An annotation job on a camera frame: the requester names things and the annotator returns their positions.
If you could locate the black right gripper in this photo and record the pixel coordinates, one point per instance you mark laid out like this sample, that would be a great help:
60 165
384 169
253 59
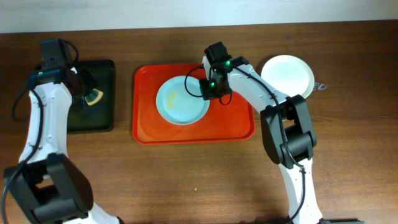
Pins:
209 86

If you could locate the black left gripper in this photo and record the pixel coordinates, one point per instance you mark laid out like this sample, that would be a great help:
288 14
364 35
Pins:
82 86

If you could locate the yellow green scrub sponge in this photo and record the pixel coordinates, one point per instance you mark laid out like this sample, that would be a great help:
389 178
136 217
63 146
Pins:
93 97

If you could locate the light blue plate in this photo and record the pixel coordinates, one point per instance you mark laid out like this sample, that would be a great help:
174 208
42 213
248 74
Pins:
179 101

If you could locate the white plate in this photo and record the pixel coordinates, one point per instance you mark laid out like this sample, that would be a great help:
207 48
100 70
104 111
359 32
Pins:
289 74

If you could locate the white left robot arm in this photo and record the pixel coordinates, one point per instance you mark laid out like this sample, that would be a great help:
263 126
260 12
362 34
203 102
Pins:
45 183

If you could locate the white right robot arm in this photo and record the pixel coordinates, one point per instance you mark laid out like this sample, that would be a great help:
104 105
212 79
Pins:
288 134

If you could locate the red plastic tray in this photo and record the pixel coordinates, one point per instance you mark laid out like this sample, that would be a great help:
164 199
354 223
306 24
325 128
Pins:
233 122

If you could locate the black plastic tray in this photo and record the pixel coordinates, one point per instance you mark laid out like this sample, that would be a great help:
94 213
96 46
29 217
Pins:
83 118

